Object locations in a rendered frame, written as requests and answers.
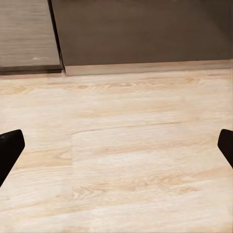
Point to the dishwasher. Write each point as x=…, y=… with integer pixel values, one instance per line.
x=28, y=36

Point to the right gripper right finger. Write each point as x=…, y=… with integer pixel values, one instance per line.
x=225, y=144

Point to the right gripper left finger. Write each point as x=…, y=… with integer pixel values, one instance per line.
x=12, y=145

